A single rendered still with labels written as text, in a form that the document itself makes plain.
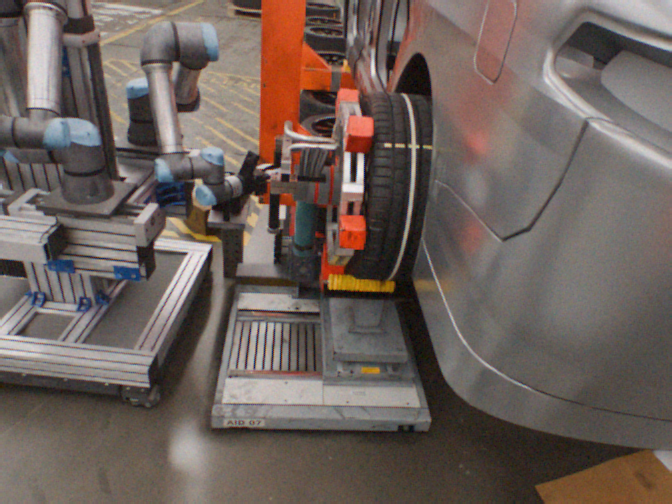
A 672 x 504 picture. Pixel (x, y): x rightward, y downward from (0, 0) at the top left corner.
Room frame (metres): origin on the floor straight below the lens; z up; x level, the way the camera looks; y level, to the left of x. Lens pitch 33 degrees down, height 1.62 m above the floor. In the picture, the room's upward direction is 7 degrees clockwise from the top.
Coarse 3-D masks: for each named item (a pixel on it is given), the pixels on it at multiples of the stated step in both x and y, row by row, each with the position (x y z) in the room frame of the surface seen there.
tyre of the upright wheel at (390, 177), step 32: (384, 96) 1.63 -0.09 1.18; (416, 96) 1.68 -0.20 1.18; (384, 128) 1.47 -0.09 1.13; (416, 128) 1.49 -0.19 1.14; (384, 160) 1.38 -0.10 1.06; (416, 160) 1.40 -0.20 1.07; (384, 192) 1.34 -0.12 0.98; (416, 192) 1.35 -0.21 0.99; (384, 224) 1.31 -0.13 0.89; (416, 224) 1.33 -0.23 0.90; (384, 256) 1.32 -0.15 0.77; (416, 256) 1.33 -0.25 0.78
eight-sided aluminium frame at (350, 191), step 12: (348, 108) 1.70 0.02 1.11; (336, 120) 1.81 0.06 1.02; (336, 132) 1.82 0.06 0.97; (348, 156) 1.43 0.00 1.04; (360, 156) 1.44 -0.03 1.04; (348, 168) 1.41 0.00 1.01; (360, 168) 1.41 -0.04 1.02; (348, 180) 1.38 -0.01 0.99; (360, 180) 1.39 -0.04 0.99; (348, 192) 1.35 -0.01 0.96; (360, 192) 1.36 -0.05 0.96; (360, 204) 1.36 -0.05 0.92; (336, 228) 1.71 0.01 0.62; (336, 240) 1.37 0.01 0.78; (336, 252) 1.35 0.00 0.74; (348, 252) 1.36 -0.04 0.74; (336, 264) 1.49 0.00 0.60
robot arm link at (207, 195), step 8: (200, 184) 1.51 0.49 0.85; (224, 184) 1.52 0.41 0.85; (200, 192) 1.48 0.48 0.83; (208, 192) 1.48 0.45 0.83; (216, 192) 1.49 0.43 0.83; (224, 192) 1.52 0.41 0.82; (232, 192) 1.54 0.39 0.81; (200, 200) 1.48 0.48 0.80; (208, 200) 1.47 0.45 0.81; (216, 200) 1.49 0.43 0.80; (224, 200) 1.53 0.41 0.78
